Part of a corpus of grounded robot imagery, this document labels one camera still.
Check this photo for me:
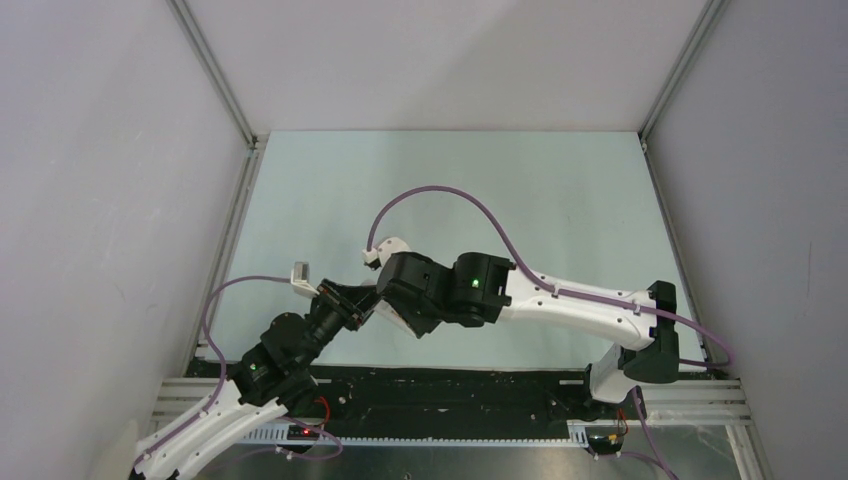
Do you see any right aluminium frame post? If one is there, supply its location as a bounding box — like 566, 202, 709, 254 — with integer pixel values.
639, 0, 733, 155

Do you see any right controller board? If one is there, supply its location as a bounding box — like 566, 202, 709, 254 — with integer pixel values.
587, 433, 627, 456

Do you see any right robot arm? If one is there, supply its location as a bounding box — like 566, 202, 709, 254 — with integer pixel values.
376, 252, 680, 418

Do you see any aluminium frame rail front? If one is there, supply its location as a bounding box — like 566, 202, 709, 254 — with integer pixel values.
153, 377, 753, 448

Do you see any left controller board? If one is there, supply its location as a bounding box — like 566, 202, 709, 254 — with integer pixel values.
285, 424, 322, 442

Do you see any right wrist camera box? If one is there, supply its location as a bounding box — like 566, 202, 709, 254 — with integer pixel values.
362, 237, 411, 270

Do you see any left aluminium frame post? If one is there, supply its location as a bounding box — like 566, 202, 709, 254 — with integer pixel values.
165, 0, 270, 359

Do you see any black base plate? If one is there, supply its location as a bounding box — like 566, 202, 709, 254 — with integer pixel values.
185, 358, 647, 442

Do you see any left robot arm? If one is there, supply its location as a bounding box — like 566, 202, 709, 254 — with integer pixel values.
129, 280, 380, 479

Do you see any aluminium frame post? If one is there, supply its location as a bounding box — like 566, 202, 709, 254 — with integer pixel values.
165, 0, 270, 359
639, 0, 733, 155

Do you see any controller board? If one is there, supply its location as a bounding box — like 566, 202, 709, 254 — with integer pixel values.
587, 433, 627, 456
285, 424, 322, 442

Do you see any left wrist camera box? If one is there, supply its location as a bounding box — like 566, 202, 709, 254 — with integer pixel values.
289, 261, 319, 298

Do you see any white remote control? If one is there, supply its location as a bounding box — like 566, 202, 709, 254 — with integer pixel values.
360, 279, 416, 338

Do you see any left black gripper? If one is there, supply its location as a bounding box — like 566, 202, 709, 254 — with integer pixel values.
295, 277, 383, 368

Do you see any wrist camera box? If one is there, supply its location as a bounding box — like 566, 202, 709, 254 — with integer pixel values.
362, 237, 411, 270
289, 261, 319, 298

